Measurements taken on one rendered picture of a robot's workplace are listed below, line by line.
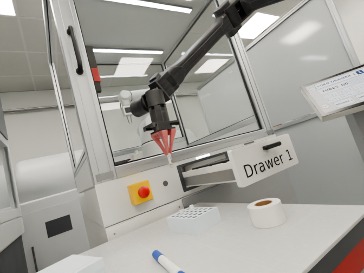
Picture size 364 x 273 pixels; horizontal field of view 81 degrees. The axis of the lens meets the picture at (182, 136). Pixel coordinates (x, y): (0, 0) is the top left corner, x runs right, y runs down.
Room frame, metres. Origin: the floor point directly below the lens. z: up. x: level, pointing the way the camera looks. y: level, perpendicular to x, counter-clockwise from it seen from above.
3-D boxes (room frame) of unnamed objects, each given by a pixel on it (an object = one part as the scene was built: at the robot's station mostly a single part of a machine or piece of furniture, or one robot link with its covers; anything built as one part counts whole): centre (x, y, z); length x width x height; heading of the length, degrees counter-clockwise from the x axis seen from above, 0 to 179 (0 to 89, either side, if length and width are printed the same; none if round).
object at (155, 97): (0.65, 0.05, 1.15); 0.07 x 0.06 x 0.07; 52
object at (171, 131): (0.65, 0.06, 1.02); 0.07 x 0.07 x 0.09; 41
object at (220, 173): (0.87, -0.13, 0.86); 0.40 x 0.26 x 0.06; 32
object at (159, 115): (0.65, 0.05, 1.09); 0.10 x 0.07 x 0.07; 131
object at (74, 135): (1.14, 0.57, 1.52); 0.87 x 0.01 x 0.86; 32
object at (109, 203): (1.40, 0.15, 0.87); 1.02 x 0.95 x 0.14; 122
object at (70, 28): (0.73, 0.29, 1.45); 0.05 x 0.03 x 0.19; 32
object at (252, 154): (0.69, -0.24, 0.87); 0.29 x 0.02 x 0.11; 122
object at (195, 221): (0.59, 0.04, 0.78); 0.12 x 0.08 x 0.04; 40
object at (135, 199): (0.78, 0.20, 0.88); 0.07 x 0.05 x 0.07; 122
